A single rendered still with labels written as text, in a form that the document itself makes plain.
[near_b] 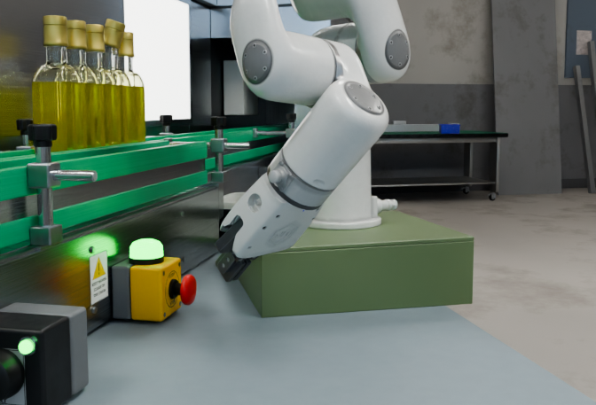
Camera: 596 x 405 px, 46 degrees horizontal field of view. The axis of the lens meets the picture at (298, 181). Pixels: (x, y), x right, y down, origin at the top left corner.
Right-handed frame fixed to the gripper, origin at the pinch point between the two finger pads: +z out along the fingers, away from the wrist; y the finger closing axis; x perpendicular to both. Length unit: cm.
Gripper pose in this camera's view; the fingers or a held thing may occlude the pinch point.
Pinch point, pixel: (232, 262)
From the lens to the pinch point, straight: 89.2
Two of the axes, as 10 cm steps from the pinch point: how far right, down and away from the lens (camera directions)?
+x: -5.3, -7.5, 3.9
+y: 6.7, -0.8, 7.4
